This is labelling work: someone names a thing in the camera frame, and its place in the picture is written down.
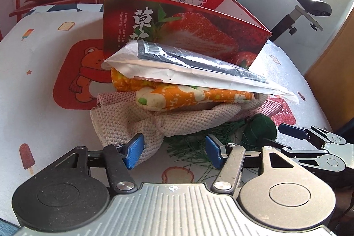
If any red strawberry print cardboard box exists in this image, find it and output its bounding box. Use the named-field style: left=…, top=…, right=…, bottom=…
left=103, top=0, right=272, bottom=71

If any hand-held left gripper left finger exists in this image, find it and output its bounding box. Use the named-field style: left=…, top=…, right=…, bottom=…
left=52, top=133, right=146, bottom=194

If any orange patterned snack packet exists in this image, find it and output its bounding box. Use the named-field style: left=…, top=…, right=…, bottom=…
left=111, top=67, right=255, bottom=113

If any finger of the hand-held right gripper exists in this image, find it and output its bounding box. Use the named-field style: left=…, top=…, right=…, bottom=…
left=262, top=145, right=330, bottom=163
left=278, top=123, right=334, bottom=147

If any wooden panel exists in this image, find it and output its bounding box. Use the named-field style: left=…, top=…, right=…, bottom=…
left=303, top=1, right=354, bottom=126

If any green tassel ball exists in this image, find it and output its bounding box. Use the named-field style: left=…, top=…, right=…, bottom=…
left=165, top=114, right=278, bottom=182

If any plastic packet with dark garment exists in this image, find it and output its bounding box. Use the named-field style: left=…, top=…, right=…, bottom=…
left=104, top=40, right=299, bottom=104

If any beige knitted cloth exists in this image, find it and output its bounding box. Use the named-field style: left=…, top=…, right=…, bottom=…
left=90, top=91, right=281, bottom=165

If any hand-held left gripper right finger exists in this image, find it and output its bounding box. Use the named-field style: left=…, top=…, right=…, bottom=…
left=205, top=134, right=302, bottom=196

